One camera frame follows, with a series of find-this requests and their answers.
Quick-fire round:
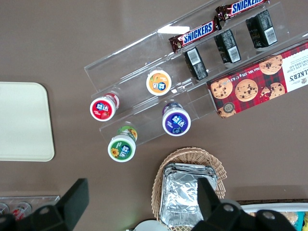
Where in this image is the orange gum jar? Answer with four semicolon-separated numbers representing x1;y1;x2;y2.
146;69;172;96

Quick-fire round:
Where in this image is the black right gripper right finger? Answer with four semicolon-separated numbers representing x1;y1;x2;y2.
191;177;296;231

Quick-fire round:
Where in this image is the white round object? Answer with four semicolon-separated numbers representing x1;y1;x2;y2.
134;219;169;231

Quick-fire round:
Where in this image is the green gum jar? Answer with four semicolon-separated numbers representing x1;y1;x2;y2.
107;125;138;163

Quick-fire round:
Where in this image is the cream rectangular plastic tray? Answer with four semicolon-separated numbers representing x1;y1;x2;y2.
0;82;55;162

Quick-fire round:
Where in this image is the red strawberry gum jar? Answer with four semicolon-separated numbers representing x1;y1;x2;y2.
90;93;120;121

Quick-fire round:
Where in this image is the small black barcode box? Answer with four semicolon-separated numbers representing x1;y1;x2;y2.
184;47;209;81
245;9;277;49
213;29;241;64

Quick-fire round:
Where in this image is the white snack container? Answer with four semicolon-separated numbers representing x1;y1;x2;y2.
240;202;308;231

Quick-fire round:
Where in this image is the stack of foil containers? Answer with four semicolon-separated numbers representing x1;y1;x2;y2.
160;163;218;228

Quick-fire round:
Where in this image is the light tan wicker basket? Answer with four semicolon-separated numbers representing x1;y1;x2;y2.
151;147;227;224

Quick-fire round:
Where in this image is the red tartan cookie box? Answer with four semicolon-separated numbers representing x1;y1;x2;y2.
206;41;308;119

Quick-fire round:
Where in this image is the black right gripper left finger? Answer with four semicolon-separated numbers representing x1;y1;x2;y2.
0;178;90;231

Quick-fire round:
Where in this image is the clear acrylic tiered display shelf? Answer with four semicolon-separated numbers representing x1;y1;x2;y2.
84;0;308;146

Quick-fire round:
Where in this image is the brown Snickers chocolate bar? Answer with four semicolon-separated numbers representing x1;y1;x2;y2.
215;0;270;22
168;15;222;53

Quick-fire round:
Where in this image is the clear acrylic can holder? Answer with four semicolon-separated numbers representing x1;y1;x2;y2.
0;195;60;217

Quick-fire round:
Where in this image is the purple blueberry gum jar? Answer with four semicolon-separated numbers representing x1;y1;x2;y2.
162;102;192;137

